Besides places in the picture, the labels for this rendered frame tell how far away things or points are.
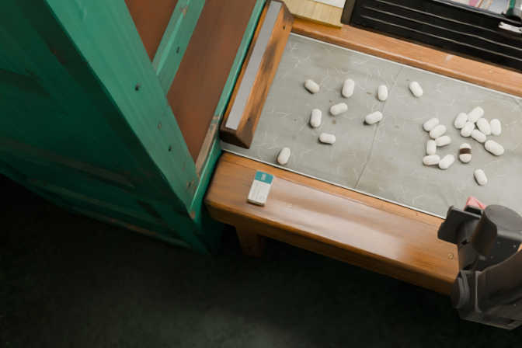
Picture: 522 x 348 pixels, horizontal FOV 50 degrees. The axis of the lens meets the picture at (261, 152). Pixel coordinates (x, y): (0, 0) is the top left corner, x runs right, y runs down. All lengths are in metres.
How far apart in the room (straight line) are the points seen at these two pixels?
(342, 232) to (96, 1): 0.75
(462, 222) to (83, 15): 0.71
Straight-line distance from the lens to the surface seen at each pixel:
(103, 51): 0.48
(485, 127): 1.21
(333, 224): 1.08
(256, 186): 1.07
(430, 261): 1.11
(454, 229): 0.97
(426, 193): 1.16
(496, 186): 1.21
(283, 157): 1.11
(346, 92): 1.17
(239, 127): 1.03
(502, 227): 0.84
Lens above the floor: 1.82
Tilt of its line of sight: 72 degrees down
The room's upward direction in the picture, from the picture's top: 2 degrees counter-clockwise
